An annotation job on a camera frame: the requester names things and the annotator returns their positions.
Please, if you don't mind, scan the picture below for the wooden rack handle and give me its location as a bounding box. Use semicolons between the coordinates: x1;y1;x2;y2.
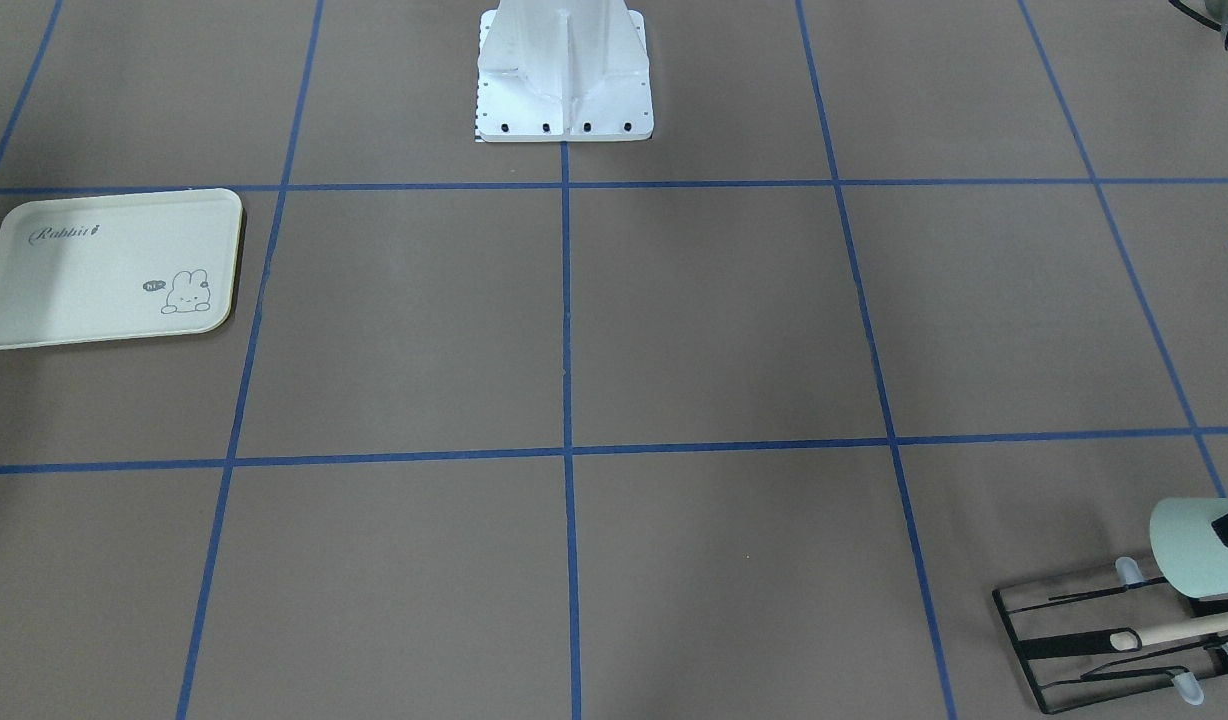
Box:
1108;611;1228;652

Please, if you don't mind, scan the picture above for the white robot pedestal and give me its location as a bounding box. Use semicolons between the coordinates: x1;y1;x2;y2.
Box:
474;1;655;143

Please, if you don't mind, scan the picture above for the pale green cup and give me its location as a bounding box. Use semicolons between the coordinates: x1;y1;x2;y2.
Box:
1149;498;1228;600

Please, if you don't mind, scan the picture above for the cream rabbit tray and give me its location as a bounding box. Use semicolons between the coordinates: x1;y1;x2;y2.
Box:
0;188;244;350

